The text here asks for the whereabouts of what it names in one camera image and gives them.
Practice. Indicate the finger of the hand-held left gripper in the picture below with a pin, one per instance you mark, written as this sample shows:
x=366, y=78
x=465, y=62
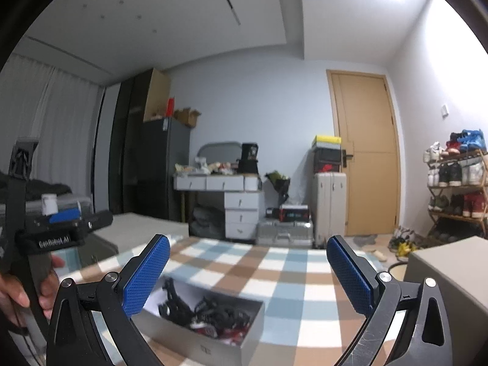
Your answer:
x=64, y=217
x=100, y=221

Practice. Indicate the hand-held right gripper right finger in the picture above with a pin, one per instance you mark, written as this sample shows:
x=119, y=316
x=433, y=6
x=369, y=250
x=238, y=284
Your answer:
x=350, y=278

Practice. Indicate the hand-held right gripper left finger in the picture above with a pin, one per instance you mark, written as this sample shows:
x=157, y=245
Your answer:
x=146, y=278

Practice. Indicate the pile of black hair accessories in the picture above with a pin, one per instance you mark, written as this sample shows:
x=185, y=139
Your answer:
x=225, y=314

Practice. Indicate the grey rectangular box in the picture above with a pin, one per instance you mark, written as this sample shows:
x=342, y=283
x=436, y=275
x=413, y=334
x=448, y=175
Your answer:
x=213, y=347

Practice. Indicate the person's left hand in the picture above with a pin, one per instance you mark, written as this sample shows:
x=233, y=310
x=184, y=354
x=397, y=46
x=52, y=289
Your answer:
x=13, y=293

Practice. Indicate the clear storage box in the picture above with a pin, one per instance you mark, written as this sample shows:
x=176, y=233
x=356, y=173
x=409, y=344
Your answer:
x=82, y=203

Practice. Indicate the dark cloth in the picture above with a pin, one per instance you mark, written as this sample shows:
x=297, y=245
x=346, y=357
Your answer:
x=42, y=188

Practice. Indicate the beige slipper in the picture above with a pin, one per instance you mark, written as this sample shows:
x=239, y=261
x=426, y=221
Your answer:
x=380, y=255

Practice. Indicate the grey floor mat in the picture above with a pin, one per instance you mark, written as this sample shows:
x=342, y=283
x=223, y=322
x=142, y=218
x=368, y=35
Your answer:
x=366, y=242

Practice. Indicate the checkered tablecloth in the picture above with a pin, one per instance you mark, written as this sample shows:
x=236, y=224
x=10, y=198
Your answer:
x=289, y=270

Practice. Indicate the heap of floor shoes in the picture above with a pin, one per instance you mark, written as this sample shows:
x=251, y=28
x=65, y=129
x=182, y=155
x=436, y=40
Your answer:
x=404, y=242

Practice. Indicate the white tall suitcase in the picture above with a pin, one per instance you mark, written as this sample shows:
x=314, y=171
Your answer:
x=329, y=209

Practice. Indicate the silver suitcase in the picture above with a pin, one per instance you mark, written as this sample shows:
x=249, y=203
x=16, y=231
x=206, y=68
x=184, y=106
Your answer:
x=284, y=234

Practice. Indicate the grey folded bedding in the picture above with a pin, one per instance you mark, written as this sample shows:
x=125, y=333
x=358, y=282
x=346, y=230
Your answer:
x=206, y=221

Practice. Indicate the dark grey fridge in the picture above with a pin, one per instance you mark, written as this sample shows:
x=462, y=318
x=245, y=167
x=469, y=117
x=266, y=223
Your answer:
x=164, y=167

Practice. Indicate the dark wardrobe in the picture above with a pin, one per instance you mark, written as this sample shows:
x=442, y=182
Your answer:
x=125, y=141

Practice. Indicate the black box red label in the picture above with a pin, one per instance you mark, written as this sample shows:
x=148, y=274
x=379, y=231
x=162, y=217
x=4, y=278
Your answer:
x=294, y=213

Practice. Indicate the white curtain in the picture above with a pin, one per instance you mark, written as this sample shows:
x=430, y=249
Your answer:
x=57, y=122

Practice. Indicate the grey cabinet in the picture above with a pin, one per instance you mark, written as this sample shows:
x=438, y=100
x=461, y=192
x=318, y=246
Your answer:
x=450, y=267

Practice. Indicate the wooden door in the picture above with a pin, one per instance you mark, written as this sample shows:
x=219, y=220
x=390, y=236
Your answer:
x=366, y=179

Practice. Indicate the dark wrapped flower bouquet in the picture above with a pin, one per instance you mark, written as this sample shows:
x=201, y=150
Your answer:
x=278, y=185

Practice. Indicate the white dresser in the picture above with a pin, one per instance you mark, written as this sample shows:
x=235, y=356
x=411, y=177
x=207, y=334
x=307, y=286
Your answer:
x=240, y=206

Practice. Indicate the clutter of small dresser items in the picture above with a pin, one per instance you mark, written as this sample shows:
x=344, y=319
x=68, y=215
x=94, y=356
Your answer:
x=206, y=168

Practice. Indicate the black red shoe box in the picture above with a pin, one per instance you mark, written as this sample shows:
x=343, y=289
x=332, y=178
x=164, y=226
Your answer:
x=327, y=160

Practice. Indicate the red small container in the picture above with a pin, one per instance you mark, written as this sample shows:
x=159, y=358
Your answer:
x=170, y=107

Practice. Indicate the cardboard box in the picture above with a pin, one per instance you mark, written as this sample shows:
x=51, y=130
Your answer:
x=186, y=118

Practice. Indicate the yellow shoe box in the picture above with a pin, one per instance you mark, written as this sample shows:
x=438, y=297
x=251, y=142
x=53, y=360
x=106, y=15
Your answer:
x=326, y=141

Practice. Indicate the grey arched mirror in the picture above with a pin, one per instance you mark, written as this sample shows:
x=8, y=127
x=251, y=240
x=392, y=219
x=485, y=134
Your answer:
x=219, y=148

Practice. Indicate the wooden shoe rack with shoes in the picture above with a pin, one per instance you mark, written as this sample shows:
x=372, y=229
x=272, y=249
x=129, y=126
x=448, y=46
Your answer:
x=457, y=173

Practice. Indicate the black gift bag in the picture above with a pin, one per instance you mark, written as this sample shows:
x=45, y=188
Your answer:
x=248, y=158

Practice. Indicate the white light switch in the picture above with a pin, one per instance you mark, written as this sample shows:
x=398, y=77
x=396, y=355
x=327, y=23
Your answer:
x=446, y=110

